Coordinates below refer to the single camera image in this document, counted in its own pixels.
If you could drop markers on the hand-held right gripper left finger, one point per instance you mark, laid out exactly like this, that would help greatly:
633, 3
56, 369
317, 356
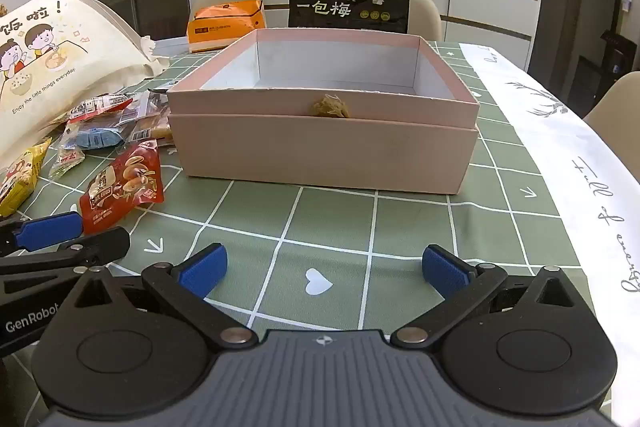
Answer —
205, 269

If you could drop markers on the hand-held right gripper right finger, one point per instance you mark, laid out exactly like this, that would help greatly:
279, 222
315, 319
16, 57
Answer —
445, 272

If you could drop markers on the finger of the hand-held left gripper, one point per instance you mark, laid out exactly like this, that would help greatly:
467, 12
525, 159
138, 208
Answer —
47, 229
95, 247

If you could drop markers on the red quail egg packet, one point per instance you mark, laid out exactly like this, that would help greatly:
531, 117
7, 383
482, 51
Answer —
125, 187

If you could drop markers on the clear red snack packet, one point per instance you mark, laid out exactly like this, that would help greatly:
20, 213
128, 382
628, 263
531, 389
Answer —
67, 159

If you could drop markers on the red white snack packet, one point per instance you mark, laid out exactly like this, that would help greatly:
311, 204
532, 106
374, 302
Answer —
100, 107

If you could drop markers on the clear brown snack packet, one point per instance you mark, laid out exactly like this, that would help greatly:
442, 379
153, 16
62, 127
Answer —
147, 119

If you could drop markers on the pink cardboard box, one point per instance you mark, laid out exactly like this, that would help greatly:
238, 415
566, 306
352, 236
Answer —
320, 152

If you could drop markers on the yellow snack packet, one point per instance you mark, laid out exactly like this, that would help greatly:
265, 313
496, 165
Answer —
20, 182

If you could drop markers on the green checked tablecloth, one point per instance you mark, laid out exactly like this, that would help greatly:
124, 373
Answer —
350, 237

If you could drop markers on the clear blue snack packet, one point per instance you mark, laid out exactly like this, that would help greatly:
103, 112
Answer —
97, 139

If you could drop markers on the cartoon print canvas tote bag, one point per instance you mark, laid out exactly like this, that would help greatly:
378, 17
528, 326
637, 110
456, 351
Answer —
60, 57

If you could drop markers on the orange cardboard box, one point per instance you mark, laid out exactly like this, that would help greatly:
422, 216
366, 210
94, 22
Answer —
225, 24

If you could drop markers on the dark floor appliance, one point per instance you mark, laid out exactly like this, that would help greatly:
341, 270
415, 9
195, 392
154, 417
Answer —
597, 72

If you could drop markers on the white low cabinet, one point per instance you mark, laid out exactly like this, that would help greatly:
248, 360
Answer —
475, 7

